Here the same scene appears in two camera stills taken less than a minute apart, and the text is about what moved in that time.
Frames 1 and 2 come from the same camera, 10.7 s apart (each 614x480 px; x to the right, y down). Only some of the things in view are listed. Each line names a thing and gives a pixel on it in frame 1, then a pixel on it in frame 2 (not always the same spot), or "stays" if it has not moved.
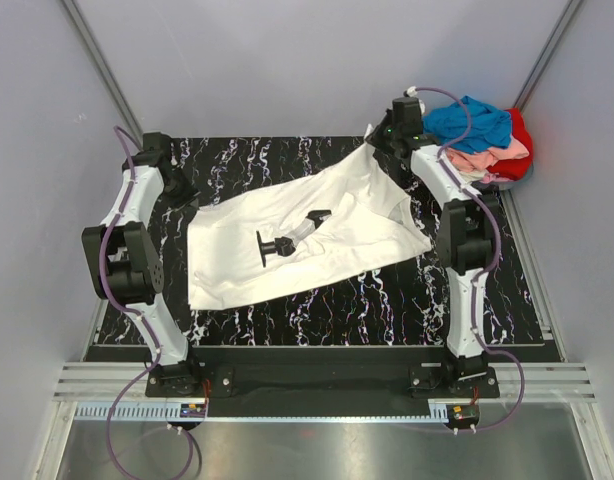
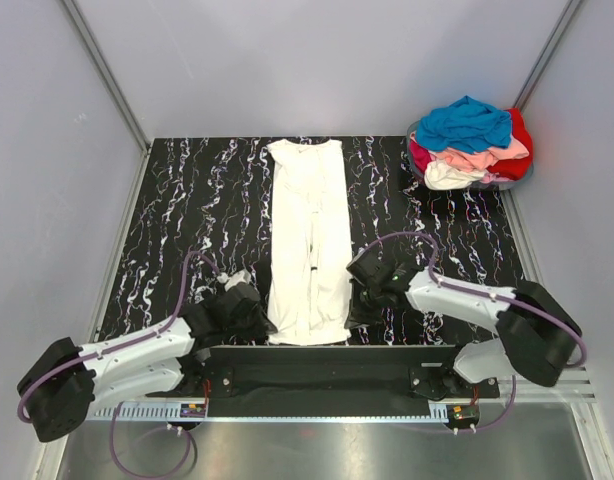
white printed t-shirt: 373,216 to 311,260
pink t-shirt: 486,159 stays
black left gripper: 188,196 to 263,327
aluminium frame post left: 106,70 stays
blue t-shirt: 489,128 stays
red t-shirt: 519,168 stays
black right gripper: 375,138 to 357,317
